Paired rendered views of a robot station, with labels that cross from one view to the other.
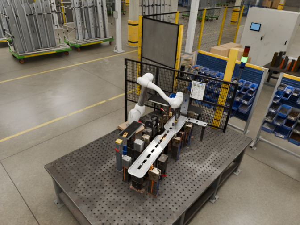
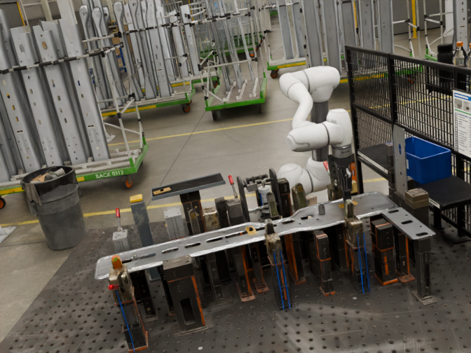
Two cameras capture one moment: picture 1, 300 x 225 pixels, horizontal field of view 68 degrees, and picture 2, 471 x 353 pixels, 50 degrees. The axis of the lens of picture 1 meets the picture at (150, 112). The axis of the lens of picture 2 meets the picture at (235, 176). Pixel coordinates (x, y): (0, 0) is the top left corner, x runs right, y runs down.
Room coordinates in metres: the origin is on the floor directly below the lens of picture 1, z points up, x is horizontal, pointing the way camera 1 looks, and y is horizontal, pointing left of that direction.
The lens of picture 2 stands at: (1.09, -1.91, 2.04)
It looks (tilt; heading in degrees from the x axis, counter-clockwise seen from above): 20 degrees down; 57
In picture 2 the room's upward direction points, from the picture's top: 11 degrees counter-clockwise
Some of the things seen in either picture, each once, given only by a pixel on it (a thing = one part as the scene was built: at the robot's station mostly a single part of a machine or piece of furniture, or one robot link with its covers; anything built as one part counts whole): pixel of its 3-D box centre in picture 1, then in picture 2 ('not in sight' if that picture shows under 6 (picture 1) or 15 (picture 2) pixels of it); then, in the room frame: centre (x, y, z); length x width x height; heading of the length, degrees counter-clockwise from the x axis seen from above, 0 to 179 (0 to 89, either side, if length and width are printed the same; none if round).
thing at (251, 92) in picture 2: not in sight; (233, 57); (6.40, 5.57, 0.88); 1.91 x 1.00 x 1.76; 49
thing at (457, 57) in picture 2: (189, 72); (460, 64); (3.30, -0.58, 1.53); 0.06 x 0.06 x 0.20
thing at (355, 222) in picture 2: (186, 135); (356, 254); (2.53, -0.55, 0.87); 0.12 x 0.09 x 0.35; 64
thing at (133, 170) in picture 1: (162, 139); (247, 233); (2.24, -0.18, 1.00); 1.38 x 0.22 x 0.02; 154
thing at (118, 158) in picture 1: (119, 156); (147, 239); (1.96, 0.34, 0.92); 0.08 x 0.08 x 0.44; 64
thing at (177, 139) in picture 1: (175, 147); (277, 270); (2.23, -0.36, 0.87); 0.12 x 0.09 x 0.35; 64
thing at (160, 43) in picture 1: (157, 64); not in sight; (5.06, -0.11, 1.00); 1.34 x 0.14 x 2.00; 48
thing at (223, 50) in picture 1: (228, 64); not in sight; (6.82, -2.40, 0.52); 1.20 x 0.80 x 1.05; 135
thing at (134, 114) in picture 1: (133, 116); (291, 182); (2.89, 0.25, 0.91); 0.18 x 0.16 x 0.22; 159
